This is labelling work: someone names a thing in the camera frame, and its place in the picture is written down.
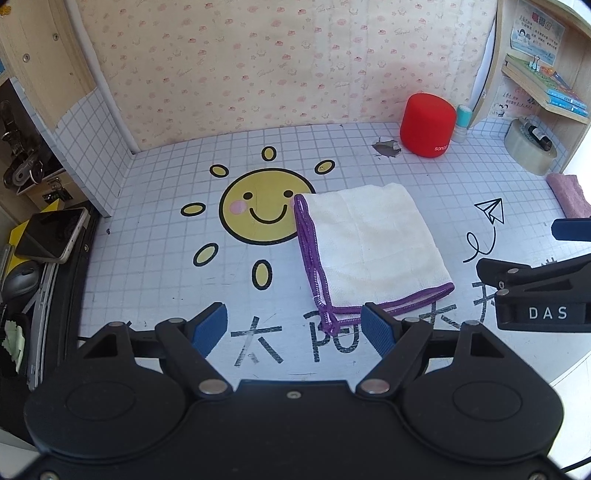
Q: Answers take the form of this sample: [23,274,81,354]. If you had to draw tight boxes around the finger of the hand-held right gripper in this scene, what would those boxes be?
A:
[553,218,591,241]
[475,253,591,301]

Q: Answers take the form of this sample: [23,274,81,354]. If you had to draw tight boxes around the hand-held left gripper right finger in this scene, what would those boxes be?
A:
[356,302,518,398]

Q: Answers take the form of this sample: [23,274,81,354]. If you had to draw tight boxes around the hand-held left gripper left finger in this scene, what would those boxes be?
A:
[69,302,228,400]

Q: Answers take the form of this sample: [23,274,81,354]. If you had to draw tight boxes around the white towel with purple trim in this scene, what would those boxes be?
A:
[293,182,455,337]

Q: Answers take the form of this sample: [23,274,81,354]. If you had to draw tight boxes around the pink cloth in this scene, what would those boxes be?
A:
[546,173,591,219]

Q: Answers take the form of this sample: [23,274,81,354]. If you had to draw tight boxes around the clear tape roll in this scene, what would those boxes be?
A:
[503,117,558,176]

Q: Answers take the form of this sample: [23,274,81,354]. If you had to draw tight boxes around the small dark bottle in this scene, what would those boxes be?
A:
[519,117,552,151]

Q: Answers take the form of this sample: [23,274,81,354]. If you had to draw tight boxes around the blue book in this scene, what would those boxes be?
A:
[545,88,587,104]
[549,99,591,116]

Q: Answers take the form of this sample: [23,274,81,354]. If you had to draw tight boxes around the black flat device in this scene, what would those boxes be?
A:
[0,203,102,402]

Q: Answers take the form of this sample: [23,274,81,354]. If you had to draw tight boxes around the wooden shelf unit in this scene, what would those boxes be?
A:
[471,0,591,176]

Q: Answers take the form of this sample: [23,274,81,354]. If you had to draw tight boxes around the small teal-capped bottle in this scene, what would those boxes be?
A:
[451,104,472,143]

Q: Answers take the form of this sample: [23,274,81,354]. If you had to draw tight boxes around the colourful-cover book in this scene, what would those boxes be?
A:
[505,53,575,93]

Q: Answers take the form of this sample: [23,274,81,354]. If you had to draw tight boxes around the silver flat device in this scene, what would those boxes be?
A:
[25,263,61,391]

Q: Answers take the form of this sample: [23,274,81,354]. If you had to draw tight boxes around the red cylindrical speaker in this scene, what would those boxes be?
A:
[399,92,458,159]

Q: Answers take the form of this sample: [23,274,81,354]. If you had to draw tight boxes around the smartphone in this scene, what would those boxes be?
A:
[14,207,90,265]

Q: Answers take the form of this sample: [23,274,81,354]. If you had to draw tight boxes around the grey computer mouse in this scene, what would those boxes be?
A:
[0,261,42,303]

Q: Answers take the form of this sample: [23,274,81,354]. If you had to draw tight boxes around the pale green cloth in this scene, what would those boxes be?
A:
[0,318,26,372]

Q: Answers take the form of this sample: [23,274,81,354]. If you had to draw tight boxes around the yellow flat item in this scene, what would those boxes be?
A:
[7,220,35,271]

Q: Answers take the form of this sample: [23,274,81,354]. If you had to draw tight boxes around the metal hardware pieces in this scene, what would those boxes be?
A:
[0,99,47,190]

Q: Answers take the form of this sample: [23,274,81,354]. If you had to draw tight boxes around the white corner trim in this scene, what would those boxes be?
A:
[65,0,141,154]

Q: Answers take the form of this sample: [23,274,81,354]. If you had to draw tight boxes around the wooden cabinet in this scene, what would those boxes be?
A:
[0,0,125,217]

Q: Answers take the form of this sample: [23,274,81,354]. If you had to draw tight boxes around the cartoon wall sticker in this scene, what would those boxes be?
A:
[492,88,539,121]

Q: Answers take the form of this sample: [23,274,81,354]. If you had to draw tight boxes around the light blue wall poster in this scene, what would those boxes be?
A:
[510,0,566,65]

